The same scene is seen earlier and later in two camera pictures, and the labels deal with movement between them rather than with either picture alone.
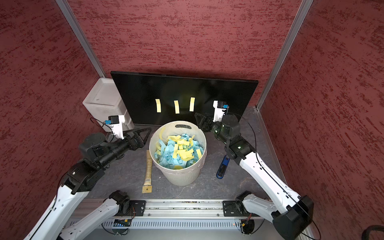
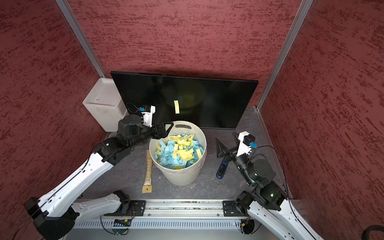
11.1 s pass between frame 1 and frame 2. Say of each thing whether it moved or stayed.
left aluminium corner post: stayed
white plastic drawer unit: stayed
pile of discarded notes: stayed
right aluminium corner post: stayed
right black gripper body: moved
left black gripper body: moved
